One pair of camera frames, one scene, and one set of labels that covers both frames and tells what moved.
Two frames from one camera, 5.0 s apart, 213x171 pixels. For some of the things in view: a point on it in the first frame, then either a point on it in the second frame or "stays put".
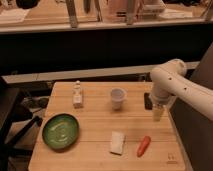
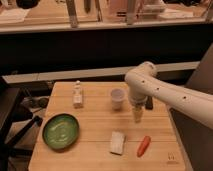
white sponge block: [117, 145] stays put
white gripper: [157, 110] → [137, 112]
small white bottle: [77, 96] stays put
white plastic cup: [117, 95] stays put
